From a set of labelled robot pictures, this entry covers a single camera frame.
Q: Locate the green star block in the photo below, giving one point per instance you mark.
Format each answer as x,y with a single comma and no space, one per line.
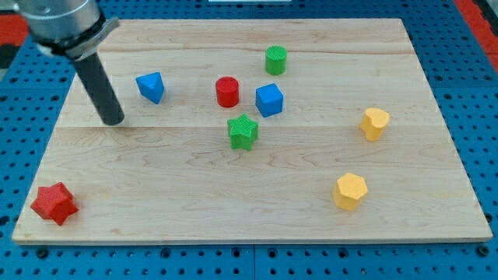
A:
242,132

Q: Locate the blue triangle block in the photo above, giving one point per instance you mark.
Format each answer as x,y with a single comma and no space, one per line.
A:
151,86

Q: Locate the red cylinder block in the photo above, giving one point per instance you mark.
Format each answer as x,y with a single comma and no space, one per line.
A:
227,91

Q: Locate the yellow hexagon block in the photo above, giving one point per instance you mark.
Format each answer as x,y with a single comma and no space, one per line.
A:
349,191

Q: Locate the green cylinder block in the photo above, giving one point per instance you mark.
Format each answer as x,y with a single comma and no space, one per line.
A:
275,60

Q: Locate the red star block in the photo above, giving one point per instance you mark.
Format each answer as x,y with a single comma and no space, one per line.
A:
55,203

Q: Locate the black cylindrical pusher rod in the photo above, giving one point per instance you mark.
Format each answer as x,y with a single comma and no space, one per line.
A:
94,78

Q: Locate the yellow heart block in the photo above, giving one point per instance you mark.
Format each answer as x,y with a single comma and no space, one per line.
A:
373,123

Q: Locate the wooden board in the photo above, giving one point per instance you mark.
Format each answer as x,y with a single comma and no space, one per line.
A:
167,174

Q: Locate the blue cube block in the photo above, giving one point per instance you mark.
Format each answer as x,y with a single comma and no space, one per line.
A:
269,100

